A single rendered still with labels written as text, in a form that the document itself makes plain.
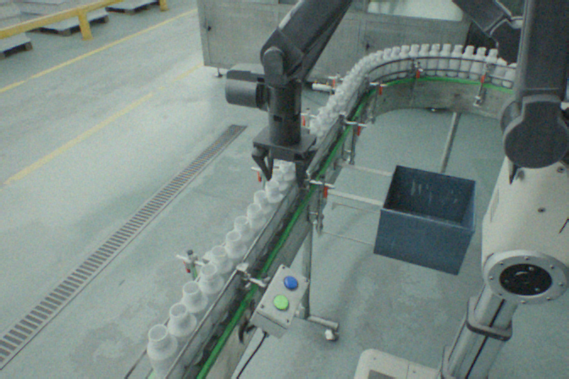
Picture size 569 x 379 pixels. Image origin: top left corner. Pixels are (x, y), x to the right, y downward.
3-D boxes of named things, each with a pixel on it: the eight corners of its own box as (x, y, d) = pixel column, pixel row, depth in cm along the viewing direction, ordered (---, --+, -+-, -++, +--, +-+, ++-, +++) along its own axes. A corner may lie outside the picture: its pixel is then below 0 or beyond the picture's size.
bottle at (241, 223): (251, 275, 112) (248, 230, 102) (231, 270, 113) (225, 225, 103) (259, 260, 116) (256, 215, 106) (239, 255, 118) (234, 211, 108)
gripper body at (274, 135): (305, 162, 71) (306, 123, 66) (251, 150, 74) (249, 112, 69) (317, 144, 75) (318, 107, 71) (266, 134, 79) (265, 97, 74)
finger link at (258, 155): (286, 194, 76) (286, 151, 71) (251, 186, 78) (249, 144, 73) (300, 176, 81) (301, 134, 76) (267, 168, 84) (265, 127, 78)
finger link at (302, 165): (305, 200, 75) (306, 156, 70) (268, 190, 77) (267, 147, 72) (317, 179, 80) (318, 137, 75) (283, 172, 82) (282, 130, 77)
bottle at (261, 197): (251, 233, 125) (249, 189, 116) (271, 230, 126) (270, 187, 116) (254, 246, 121) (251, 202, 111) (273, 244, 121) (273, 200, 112)
